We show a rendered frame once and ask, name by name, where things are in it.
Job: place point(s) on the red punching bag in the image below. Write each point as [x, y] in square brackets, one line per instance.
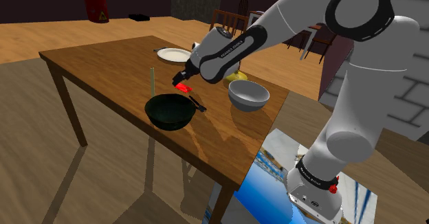
[95, 2]

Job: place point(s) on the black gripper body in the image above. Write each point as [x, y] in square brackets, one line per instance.
[191, 70]

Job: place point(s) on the brown wooden chair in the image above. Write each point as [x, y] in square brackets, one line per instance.
[231, 20]

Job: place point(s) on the grey stone counter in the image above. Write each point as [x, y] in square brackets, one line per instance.
[194, 4]

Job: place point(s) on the yellow round object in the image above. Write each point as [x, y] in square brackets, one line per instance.
[237, 77]

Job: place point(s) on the white plate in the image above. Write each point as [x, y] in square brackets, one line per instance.
[173, 54]

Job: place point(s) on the dark wooden chair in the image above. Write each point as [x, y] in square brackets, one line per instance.
[323, 40]

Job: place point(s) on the black fork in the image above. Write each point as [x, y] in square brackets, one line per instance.
[197, 105]

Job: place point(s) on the dark knife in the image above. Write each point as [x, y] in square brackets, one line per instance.
[160, 49]

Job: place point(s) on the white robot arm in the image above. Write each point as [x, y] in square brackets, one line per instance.
[362, 92]

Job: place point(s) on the dark green bowl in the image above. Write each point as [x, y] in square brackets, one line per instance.
[170, 112]

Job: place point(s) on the flat black box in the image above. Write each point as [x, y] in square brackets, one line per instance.
[139, 17]

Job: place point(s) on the small red block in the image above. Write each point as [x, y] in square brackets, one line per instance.
[184, 88]

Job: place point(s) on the pale green candle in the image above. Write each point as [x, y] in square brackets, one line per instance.
[152, 82]

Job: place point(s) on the grey bowl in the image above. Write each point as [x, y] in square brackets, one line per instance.
[248, 96]

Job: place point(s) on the brown wooden table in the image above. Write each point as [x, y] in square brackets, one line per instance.
[110, 66]

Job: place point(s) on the blue patterned robot stand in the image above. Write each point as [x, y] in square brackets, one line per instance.
[264, 189]

